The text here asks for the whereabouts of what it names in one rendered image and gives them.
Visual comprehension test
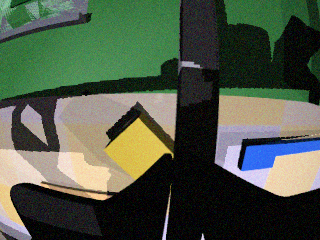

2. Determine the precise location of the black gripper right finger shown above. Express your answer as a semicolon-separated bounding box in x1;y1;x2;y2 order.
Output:
203;163;320;240

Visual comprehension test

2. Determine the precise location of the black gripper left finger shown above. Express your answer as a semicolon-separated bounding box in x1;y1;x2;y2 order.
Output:
9;153;173;240

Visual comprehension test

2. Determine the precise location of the green putting mat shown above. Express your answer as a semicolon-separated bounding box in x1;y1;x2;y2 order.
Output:
0;0;312;103

